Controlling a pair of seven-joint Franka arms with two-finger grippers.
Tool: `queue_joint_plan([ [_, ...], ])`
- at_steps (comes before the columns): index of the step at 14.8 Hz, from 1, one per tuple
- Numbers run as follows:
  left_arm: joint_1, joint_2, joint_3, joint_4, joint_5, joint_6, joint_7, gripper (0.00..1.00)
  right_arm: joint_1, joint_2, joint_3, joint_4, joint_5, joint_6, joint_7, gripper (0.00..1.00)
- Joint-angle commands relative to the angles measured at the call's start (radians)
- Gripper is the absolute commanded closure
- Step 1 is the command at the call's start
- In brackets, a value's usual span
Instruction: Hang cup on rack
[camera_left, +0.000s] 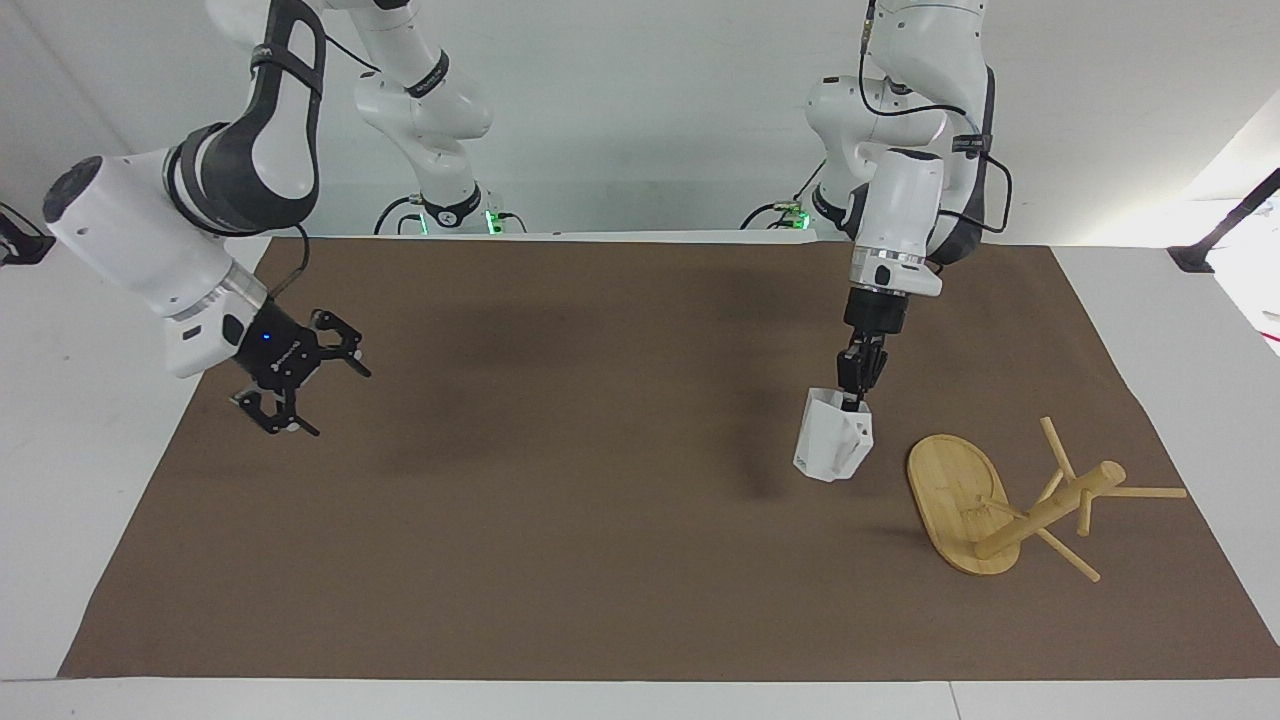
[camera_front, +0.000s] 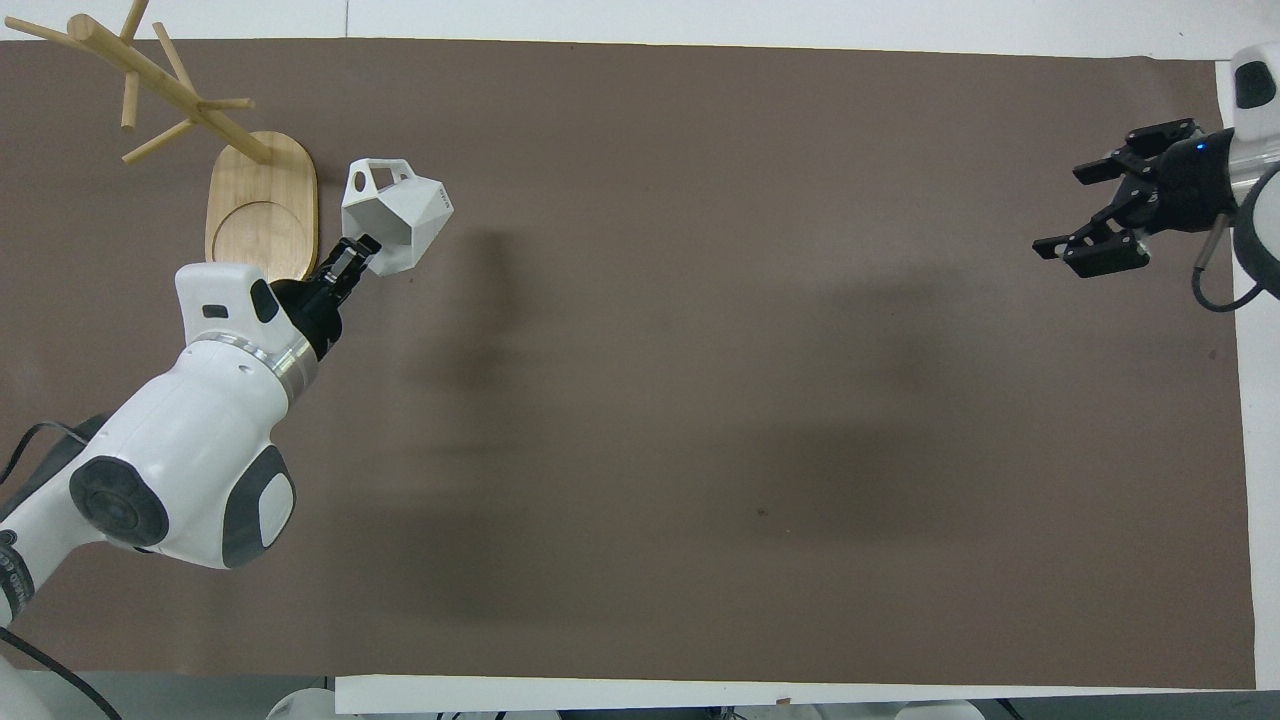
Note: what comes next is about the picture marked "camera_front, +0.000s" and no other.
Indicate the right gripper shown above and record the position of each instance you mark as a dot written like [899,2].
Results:
[1197,185]

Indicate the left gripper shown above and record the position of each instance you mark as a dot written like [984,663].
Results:
[312,312]

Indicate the white faceted cup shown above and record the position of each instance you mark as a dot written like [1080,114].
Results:
[400,215]

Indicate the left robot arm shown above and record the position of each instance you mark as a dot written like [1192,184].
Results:
[190,450]

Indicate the wooden cup rack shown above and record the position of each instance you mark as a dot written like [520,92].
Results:
[262,205]

